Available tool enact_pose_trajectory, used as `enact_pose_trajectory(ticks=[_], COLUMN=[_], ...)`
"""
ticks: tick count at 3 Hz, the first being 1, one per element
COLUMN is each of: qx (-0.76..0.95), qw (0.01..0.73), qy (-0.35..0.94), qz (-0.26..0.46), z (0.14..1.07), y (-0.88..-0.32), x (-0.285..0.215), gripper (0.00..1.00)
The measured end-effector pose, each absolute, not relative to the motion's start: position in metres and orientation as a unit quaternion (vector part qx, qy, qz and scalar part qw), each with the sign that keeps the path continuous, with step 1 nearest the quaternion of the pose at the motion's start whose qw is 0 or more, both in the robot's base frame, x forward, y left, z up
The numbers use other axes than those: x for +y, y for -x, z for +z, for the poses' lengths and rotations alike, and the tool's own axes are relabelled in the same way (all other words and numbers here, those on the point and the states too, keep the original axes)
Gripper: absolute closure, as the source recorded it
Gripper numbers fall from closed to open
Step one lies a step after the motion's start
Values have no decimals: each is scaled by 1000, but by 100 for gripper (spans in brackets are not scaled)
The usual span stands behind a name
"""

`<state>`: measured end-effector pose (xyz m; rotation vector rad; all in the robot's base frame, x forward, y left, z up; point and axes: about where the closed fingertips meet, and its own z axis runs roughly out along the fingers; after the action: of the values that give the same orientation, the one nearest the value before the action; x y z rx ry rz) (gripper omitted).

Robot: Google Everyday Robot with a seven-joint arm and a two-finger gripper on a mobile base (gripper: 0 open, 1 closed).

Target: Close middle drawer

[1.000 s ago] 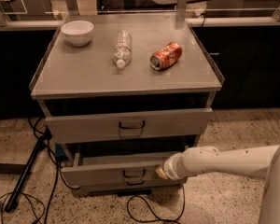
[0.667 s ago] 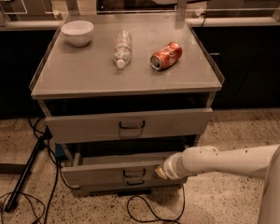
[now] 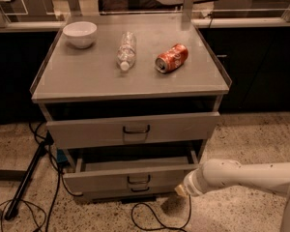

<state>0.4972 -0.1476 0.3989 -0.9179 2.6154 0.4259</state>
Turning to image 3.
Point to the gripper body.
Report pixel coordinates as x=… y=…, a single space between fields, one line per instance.
x=188 y=184

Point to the grey drawer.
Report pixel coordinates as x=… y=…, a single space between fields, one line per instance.
x=132 y=130
x=126 y=193
x=130 y=174

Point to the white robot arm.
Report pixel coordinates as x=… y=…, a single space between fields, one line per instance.
x=214 y=174

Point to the grey bottom drawer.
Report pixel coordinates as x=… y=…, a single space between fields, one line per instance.
x=126 y=193

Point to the grey drawer cabinet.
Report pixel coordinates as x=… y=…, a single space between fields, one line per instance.
x=81 y=84

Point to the grey top drawer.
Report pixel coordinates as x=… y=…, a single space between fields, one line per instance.
x=132 y=130

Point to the orange soda can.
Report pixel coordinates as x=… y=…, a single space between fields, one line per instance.
x=172 y=59

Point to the black floor stand pole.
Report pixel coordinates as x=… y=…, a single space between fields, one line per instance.
x=12 y=209

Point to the clear plastic water bottle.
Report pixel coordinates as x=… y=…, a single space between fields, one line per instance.
x=126 y=54

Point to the white ceramic bowl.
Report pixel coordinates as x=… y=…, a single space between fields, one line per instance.
x=81 y=34

